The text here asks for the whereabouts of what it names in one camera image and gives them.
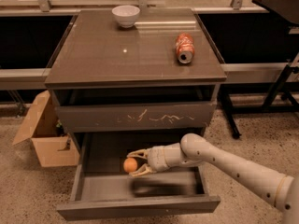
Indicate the white ceramic bowl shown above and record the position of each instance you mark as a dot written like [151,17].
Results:
[126,16]

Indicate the orange soda can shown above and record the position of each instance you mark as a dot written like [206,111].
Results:
[184,48]

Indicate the black table top corner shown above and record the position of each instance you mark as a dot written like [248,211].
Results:
[287,9]

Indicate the open cardboard box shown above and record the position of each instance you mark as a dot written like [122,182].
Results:
[54,147]

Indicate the open grey middle drawer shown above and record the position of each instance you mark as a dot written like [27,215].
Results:
[103,190]

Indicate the dark grey drawer cabinet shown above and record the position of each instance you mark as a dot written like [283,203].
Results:
[101,63]

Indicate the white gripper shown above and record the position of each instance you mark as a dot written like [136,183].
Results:
[156,159]

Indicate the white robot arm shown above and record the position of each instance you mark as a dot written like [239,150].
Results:
[275,188]

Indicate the orange fruit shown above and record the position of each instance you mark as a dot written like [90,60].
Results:
[130,165]

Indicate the black metal stand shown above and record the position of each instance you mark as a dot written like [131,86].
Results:
[277,94]

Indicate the scratched grey top drawer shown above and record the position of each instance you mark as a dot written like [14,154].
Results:
[132,117]

